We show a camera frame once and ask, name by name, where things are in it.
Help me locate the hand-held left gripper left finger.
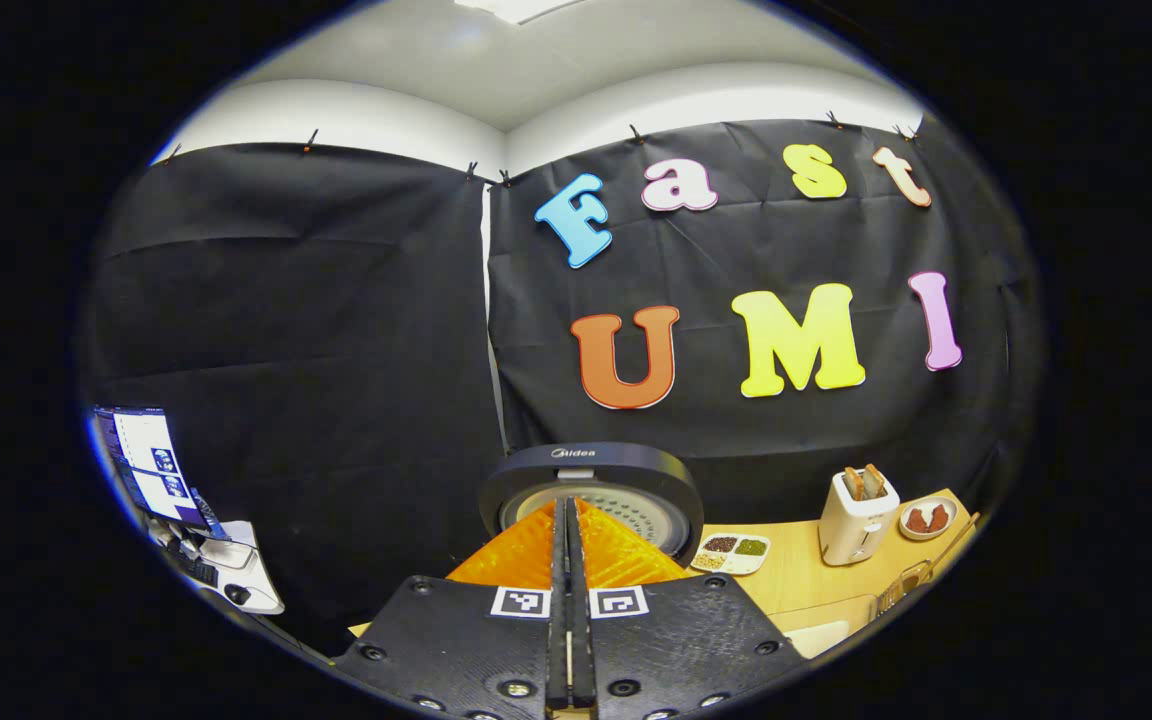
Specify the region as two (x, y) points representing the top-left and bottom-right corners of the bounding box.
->
(331, 497), (574, 720)

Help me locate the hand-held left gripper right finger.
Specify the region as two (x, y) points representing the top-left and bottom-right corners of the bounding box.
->
(566, 497), (807, 720)

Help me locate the clear rice container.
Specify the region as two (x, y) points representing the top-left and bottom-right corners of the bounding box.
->
(781, 595), (882, 659)

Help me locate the dark grey rice cooker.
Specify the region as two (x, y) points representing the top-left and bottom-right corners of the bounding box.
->
(479, 443), (705, 566)

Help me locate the wooden spoon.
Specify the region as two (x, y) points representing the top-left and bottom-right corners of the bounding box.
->
(921, 512), (982, 589)

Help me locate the white divided bean dish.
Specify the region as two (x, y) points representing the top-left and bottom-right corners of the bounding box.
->
(691, 533), (771, 576)

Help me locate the white toaster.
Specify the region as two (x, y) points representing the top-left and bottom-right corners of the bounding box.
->
(818, 465), (901, 567)

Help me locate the white side desk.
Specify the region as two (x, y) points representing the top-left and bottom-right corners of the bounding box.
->
(151, 520), (285, 615)

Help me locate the white round plate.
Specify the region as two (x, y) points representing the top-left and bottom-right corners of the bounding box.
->
(899, 496), (958, 542)

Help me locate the black backdrop cloth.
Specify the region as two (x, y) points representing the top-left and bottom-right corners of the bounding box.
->
(76, 112), (1042, 656)

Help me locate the computer monitor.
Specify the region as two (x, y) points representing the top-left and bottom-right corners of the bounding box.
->
(93, 406), (212, 531)

